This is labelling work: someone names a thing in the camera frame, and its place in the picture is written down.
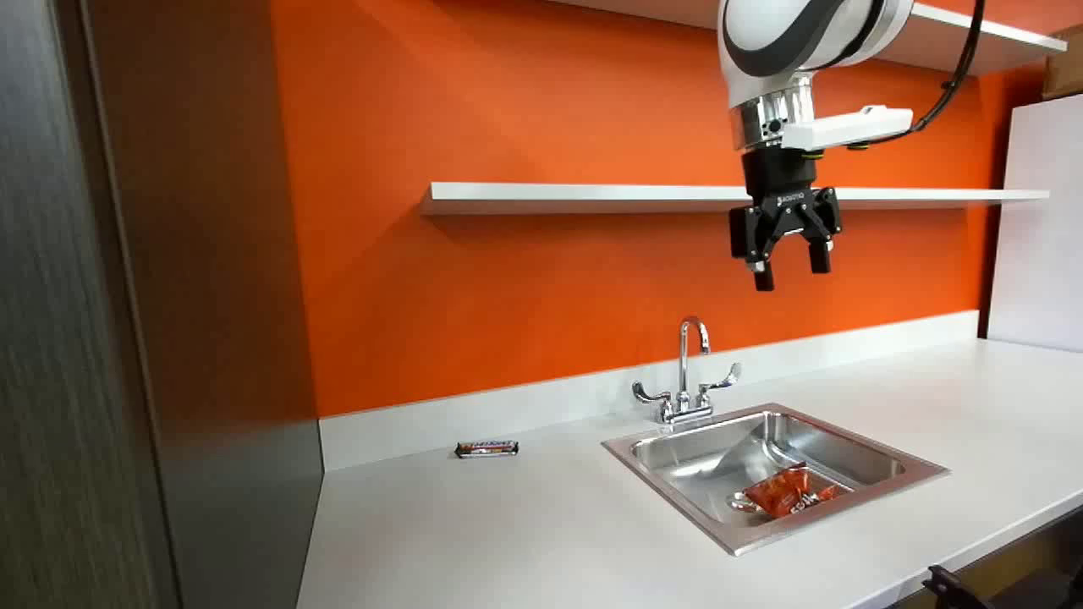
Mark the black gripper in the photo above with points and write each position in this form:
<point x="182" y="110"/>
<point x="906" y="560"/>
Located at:
<point x="779" y="189"/>

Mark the orange snack packet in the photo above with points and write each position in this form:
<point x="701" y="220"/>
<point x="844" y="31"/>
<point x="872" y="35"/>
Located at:
<point x="784" y="490"/>

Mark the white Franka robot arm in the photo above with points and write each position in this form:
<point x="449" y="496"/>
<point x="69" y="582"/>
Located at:
<point x="791" y="35"/>

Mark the stainless steel sink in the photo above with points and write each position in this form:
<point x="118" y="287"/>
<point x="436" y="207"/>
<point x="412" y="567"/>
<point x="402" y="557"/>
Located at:
<point x="688" y="462"/>

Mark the white panel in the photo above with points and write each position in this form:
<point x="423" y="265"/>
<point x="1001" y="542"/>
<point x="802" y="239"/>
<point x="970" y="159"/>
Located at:
<point x="1045" y="223"/>

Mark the dark object below counter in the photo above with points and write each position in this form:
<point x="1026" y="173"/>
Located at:
<point x="1004" y="570"/>

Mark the dark wood cabinet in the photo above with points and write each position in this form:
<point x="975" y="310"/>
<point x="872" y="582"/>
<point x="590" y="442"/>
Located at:
<point x="136" y="340"/>

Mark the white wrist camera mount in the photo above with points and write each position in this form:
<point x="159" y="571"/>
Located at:
<point x="863" y="121"/>

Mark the long white wall shelf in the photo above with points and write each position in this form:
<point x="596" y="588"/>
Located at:
<point x="562" y="198"/>

